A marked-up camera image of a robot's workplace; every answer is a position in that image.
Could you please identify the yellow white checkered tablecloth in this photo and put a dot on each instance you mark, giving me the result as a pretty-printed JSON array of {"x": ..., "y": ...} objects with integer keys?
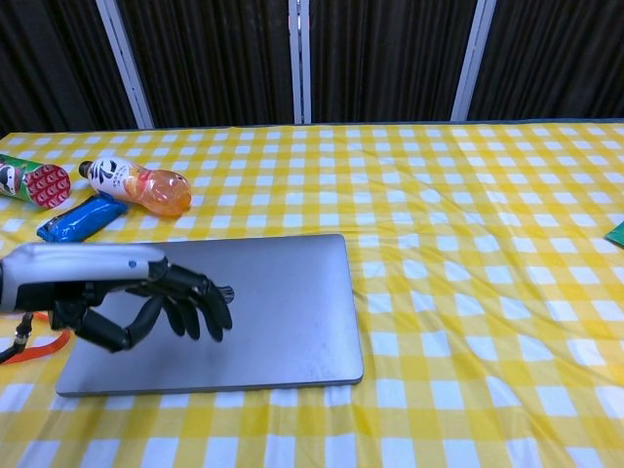
[{"x": 463, "y": 292}]

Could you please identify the dark corrugated partition panel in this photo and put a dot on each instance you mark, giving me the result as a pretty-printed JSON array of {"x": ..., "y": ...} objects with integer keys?
[
  {"x": 214, "y": 63},
  {"x": 390, "y": 58},
  {"x": 556, "y": 58},
  {"x": 49, "y": 63}
]

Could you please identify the green chips can red lid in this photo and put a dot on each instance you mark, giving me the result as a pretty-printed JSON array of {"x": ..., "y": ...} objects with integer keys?
[{"x": 34, "y": 181}]

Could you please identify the white partition post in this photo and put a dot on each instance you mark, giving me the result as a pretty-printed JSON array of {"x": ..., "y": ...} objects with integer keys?
[
  {"x": 127, "y": 63},
  {"x": 300, "y": 58},
  {"x": 472, "y": 58}
]

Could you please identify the grey laptop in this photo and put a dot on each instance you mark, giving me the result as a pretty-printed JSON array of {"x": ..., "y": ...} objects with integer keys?
[{"x": 292, "y": 312}]

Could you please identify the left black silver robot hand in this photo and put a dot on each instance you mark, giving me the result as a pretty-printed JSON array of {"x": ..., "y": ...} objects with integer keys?
[{"x": 73, "y": 275}]

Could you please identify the blue snack packet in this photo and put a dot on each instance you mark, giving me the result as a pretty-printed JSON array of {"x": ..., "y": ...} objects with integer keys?
[{"x": 78, "y": 220}]

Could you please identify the orange drink plastic bottle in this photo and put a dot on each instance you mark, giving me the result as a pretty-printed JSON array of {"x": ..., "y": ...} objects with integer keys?
[{"x": 146, "y": 187}]

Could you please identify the green flat packet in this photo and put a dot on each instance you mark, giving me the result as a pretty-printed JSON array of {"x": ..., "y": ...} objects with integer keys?
[{"x": 616, "y": 233}]

